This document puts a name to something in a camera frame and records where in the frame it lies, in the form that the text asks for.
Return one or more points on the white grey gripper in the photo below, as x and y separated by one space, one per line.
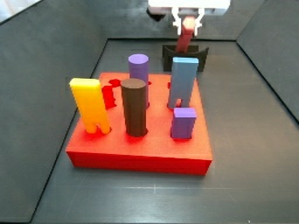
189 7

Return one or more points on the red hexagon rod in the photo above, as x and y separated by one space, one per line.
186 36

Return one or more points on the red peg board base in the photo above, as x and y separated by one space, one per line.
155 152

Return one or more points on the black curved cradle stand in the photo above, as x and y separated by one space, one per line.
194 52

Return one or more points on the blue forked block peg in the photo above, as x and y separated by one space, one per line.
185 69

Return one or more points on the purple cylinder peg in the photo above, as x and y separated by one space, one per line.
138 68

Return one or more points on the dark brown cylinder peg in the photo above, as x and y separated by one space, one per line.
134 106

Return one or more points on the short red flower peg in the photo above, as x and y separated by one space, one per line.
107 90

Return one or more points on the purple square block peg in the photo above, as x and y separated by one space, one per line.
184 121

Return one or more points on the yellow forked block peg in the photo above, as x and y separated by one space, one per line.
90 100

